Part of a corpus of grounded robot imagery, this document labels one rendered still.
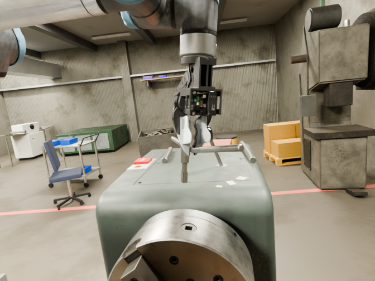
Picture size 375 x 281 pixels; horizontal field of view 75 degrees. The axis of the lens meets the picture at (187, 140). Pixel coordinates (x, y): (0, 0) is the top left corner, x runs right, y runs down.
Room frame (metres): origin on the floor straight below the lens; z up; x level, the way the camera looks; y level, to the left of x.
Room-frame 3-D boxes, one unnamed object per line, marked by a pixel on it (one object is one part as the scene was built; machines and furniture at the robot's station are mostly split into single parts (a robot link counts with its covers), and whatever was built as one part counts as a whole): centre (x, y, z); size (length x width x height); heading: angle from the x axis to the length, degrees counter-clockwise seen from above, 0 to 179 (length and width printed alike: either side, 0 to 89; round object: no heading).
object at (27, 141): (8.00, 5.17, 0.56); 2.40 x 0.60 x 1.13; 176
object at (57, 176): (3.74, 1.97, 0.52); 0.60 x 0.57 x 1.03; 90
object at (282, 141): (4.88, -2.23, 0.36); 1.22 x 0.87 x 0.72; 86
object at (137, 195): (0.87, -0.01, 1.06); 0.59 x 0.48 x 0.39; 170
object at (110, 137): (8.25, 3.10, 0.35); 1.77 x 1.62 x 0.70; 86
